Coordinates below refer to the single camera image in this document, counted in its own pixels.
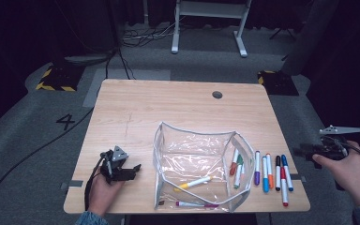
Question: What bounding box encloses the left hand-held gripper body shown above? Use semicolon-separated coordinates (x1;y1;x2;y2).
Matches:
99;145;129;185

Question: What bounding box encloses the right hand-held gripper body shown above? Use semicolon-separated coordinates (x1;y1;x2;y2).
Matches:
311;125;360;161

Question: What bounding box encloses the dark blue capped marker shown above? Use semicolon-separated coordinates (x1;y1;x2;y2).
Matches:
280;154;294;192

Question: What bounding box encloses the black capped marker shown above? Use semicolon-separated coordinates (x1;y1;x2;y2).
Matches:
275;155;281;192

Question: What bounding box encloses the red capped marker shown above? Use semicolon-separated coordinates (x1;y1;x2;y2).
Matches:
279;166;289;207

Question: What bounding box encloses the orange capped marker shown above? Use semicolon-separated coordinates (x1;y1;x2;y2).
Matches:
265;153;275;189

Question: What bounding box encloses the light blue capped marker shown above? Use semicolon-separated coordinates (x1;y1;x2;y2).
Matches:
261;156;270;193

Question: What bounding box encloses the purple capped marker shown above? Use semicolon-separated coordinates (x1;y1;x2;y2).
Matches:
253;150;261;187

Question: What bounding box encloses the clear plastic pouch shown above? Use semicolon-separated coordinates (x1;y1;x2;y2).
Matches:
152;121;257;214

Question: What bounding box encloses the dark green capped marker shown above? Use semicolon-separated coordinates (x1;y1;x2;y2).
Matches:
233;154;244;190

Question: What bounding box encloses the person's left hand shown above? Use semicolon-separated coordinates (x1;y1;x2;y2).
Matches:
88;173;126;218

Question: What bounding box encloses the person's right hand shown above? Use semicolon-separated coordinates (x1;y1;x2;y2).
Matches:
311;140;360;208

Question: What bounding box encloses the grey tape strip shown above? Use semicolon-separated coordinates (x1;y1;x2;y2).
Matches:
290;173;308;183
60;180;84;190

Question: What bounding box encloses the grey flat stand base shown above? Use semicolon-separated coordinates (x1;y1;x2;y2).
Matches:
64;53;115;68

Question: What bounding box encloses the grey drape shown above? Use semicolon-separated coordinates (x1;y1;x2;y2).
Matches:
281;0;341;77

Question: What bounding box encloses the black tripod stand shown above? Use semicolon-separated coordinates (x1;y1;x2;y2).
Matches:
268;27;298;41

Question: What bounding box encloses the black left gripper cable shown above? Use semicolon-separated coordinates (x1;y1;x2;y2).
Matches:
83;155;107;212

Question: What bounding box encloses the black yellow striped base plate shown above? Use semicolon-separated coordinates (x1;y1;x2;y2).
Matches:
257;70;299;97
36;64;85;93

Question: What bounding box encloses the long black floor cable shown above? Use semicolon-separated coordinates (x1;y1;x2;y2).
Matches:
0;107;96;219

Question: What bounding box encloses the bundle of floor cables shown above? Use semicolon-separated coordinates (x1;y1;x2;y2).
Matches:
121;22;188;49

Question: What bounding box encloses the white metal table frame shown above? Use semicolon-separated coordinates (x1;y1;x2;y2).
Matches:
171;0;253;58

